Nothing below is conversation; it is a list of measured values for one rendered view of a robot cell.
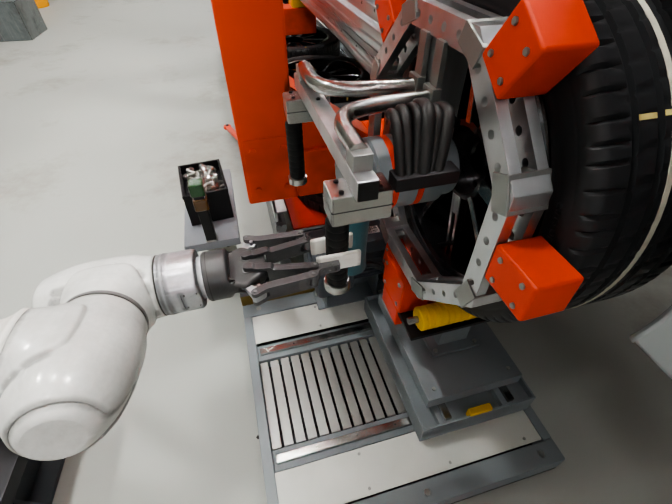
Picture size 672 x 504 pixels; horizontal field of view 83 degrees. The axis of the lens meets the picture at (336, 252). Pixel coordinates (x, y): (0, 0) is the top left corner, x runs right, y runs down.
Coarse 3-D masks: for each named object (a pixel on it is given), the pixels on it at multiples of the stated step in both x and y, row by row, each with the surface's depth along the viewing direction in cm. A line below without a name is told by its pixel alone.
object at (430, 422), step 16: (368, 304) 137; (384, 320) 134; (384, 336) 129; (384, 352) 128; (400, 352) 125; (400, 368) 121; (400, 384) 117; (512, 384) 117; (416, 400) 113; (464, 400) 113; (480, 400) 113; (496, 400) 113; (512, 400) 111; (528, 400) 112; (416, 416) 108; (432, 416) 110; (448, 416) 106; (464, 416) 110; (480, 416) 109; (496, 416) 113; (416, 432) 111; (432, 432) 107; (448, 432) 111
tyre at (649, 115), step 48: (480, 0) 60; (624, 0) 48; (624, 48) 46; (576, 96) 46; (624, 96) 45; (576, 144) 48; (624, 144) 46; (576, 192) 49; (624, 192) 48; (576, 240) 51; (624, 240) 52; (624, 288) 63
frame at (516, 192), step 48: (432, 0) 60; (384, 48) 78; (480, 48) 49; (480, 96) 51; (528, 96) 49; (528, 144) 50; (528, 192) 49; (384, 240) 99; (480, 240) 57; (432, 288) 77; (480, 288) 60
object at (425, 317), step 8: (432, 304) 90; (440, 304) 90; (448, 304) 89; (416, 312) 90; (424, 312) 88; (432, 312) 88; (440, 312) 88; (448, 312) 89; (456, 312) 89; (464, 312) 89; (408, 320) 89; (416, 320) 89; (424, 320) 87; (432, 320) 88; (440, 320) 88; (448, 320) 89; (456, 320) 89; (424, 328) 88
